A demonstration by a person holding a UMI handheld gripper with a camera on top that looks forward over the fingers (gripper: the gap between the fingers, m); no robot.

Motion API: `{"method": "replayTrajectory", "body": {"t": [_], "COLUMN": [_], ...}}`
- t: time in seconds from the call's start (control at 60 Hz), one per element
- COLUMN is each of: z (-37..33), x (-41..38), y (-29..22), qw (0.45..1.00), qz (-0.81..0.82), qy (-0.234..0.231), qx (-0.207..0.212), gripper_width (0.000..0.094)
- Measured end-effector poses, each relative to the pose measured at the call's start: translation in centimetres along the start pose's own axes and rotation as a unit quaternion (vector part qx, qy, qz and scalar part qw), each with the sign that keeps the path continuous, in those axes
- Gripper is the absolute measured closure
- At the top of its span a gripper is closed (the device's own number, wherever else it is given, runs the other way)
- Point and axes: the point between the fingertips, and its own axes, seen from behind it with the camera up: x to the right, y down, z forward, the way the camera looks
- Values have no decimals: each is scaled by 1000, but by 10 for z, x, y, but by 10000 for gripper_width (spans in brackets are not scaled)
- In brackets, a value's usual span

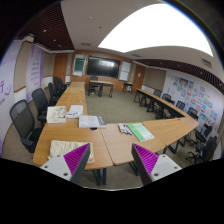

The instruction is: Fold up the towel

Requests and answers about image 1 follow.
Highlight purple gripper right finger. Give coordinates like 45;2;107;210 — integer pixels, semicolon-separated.
130;143;183;186

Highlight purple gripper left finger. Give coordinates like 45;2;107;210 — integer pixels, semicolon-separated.
40;142;92;186

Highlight cream knitted towel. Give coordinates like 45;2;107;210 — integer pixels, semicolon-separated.
47;140;95;164

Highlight green booklet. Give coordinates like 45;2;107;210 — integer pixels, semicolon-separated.
128;123;154;142

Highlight small marker pack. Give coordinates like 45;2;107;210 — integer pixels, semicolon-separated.
118;123;131;134

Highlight white book stack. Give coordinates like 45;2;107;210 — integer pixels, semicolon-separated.
79;115;107;128

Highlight white paper sheets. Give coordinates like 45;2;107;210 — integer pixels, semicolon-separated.
66;105;83;118

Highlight white box on table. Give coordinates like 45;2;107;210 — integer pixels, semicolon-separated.
47;106;66;123

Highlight black office chair right near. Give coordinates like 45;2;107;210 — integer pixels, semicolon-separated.
187;137;217;164

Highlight black chair behind desk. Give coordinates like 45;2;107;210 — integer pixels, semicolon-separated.
89;76;99;93

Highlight black mesh office chair near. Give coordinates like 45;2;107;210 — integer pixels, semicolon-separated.
9;99;42;153

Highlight wooden desk at front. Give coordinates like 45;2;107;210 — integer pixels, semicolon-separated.
98;80;114;98

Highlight whiteboard right of screen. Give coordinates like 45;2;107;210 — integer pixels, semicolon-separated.
119;61;131;81

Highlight whiteboard of screen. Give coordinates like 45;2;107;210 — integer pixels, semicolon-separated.
119;61;131;81
73;54;85;76

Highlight whiteboard left of screen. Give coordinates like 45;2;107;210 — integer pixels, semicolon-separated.
73;54;85;76

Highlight large black wall screen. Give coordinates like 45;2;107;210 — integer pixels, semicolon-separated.
86;56;120;78

